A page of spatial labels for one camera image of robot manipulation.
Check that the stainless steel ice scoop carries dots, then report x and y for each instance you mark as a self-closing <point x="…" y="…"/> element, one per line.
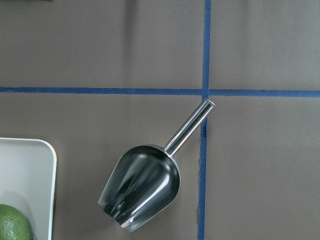
<point x="146" y="179"/>

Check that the beige plastic tray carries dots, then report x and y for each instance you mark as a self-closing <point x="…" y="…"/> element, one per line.
<point x="27" y="181"/>

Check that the green lime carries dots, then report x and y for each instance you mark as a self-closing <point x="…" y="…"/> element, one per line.
<point x="13" y="224"/>

